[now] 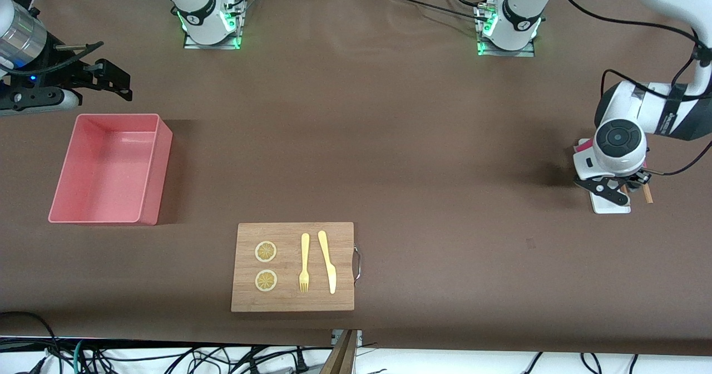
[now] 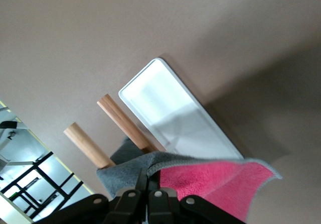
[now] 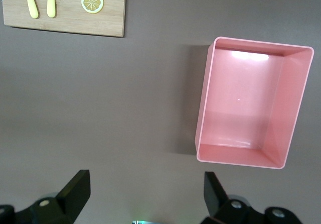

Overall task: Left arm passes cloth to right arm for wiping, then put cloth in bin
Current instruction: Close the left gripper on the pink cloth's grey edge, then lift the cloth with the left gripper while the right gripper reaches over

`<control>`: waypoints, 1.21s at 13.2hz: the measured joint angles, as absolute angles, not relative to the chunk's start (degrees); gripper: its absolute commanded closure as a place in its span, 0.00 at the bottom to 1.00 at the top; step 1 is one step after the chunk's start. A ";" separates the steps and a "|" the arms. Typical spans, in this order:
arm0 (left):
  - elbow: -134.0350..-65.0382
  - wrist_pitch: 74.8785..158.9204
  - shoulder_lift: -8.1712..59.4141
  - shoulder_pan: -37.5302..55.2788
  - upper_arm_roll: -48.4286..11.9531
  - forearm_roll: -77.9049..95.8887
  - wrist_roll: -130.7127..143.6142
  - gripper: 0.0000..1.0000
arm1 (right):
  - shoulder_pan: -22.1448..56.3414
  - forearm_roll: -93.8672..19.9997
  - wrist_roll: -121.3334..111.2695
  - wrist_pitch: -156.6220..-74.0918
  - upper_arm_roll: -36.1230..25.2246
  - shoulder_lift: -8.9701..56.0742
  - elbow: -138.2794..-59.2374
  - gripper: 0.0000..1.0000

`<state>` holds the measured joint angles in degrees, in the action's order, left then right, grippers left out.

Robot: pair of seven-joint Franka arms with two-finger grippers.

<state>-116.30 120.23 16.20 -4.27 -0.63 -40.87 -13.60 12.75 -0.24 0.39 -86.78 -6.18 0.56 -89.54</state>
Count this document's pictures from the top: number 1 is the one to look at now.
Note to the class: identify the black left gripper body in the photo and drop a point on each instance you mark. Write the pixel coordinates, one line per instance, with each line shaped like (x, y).
(639, 177)

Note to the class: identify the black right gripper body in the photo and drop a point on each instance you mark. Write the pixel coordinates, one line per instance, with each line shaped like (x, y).
(57, 65)

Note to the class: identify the pink and grey cloth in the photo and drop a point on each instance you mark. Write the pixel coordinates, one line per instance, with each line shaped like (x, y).
(584, 147)

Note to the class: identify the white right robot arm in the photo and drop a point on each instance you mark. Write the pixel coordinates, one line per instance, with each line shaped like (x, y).
(16, 29)

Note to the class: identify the pink plastic bin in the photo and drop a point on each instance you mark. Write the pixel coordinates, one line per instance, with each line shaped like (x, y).
(105, 168)

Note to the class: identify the lemon slice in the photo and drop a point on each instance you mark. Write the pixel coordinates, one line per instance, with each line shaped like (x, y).
(266, 280)
(266, 251)

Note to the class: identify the yellow plastic fork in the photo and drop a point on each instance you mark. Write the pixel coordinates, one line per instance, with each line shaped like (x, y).
(305, 257)

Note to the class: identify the yellow plastic knife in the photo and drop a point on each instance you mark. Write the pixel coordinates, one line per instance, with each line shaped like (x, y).
(327, 257)

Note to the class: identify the wooden cutting board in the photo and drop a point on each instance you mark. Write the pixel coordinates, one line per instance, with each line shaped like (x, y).
(289, 301)

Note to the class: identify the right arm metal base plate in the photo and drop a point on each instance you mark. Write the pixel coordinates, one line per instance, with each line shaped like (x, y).
(194, 44)

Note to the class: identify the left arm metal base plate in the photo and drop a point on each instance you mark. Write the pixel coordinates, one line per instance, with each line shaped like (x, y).
(525, 51)

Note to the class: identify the small metal bracket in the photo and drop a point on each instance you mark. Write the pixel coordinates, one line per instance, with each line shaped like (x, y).
(335, 338)

